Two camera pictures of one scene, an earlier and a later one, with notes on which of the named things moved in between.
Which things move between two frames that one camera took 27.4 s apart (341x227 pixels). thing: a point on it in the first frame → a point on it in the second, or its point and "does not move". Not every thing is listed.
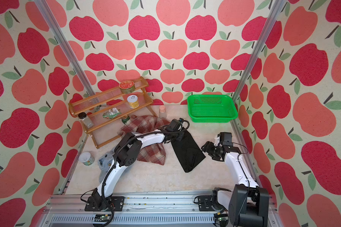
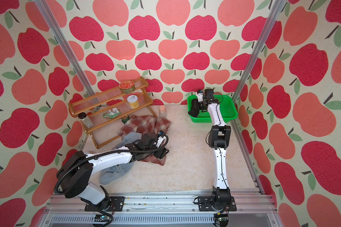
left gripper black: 182,135 → 162,152
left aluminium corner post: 59,35 does not move
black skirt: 188,152 → 195,108
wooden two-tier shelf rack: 103,113 does not move
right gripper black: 208,148 → 197,106
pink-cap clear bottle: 162,111 does not move
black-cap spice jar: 85,119 does not move
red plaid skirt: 154,153 does not move
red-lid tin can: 127,87 does not move
